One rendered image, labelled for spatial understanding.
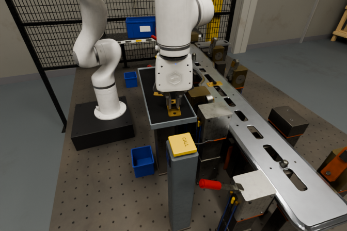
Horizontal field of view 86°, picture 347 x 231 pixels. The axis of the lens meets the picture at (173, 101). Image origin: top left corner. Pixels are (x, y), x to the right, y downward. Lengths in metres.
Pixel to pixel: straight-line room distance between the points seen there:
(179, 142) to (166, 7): 0.31
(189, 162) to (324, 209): 0.39
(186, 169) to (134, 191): 0.47
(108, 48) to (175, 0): 0.64
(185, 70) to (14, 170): 2.06
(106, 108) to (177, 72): 0.72
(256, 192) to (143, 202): 0.52
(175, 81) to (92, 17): 0.50
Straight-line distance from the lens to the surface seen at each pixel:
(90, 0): 0.83
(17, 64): 3.78
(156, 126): 0.53
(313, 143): 1.36
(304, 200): 0.68
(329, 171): 0.78
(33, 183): 2.14
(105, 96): 1.09
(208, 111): 0.67
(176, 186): 0.57
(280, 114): 0.88
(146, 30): 1.68
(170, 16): 0.43
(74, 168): 1.11
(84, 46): 0.95
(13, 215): 2.04
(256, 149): 0.74
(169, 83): 0.50
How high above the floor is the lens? 1.52
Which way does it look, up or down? 36 degrees down
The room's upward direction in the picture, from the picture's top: straight up
